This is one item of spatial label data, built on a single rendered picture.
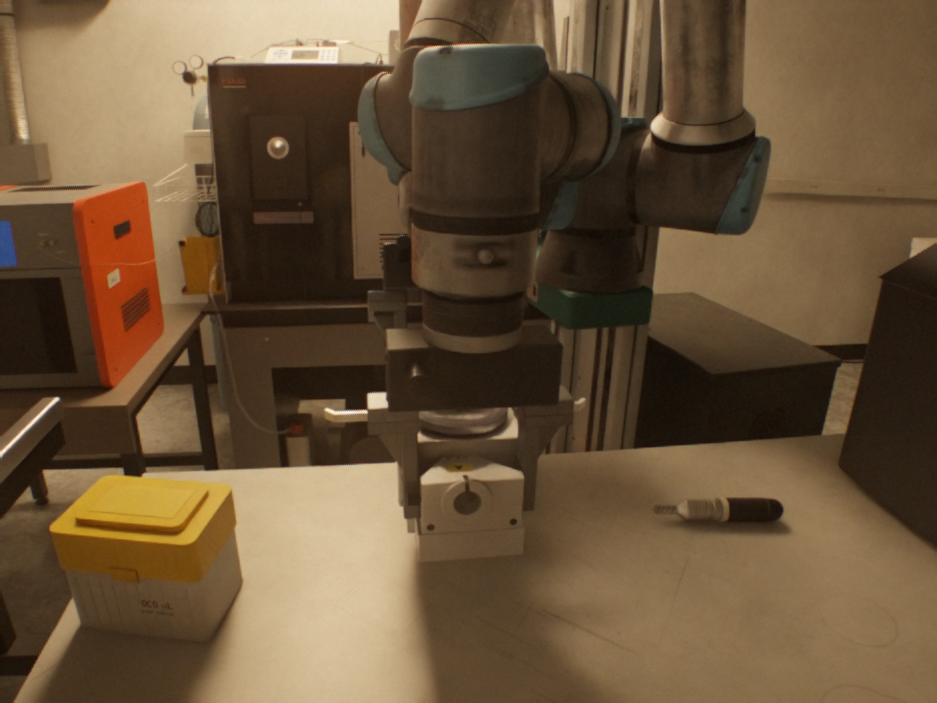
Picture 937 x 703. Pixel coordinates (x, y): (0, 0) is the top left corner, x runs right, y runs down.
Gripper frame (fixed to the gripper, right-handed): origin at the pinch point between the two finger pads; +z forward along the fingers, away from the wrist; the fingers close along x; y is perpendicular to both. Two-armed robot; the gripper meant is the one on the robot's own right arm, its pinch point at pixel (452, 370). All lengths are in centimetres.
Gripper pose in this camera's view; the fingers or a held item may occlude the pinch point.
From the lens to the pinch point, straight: 64.6
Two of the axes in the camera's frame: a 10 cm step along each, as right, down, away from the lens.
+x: 9.9, -0.3, 1.5
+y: 1.3, -3.4, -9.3
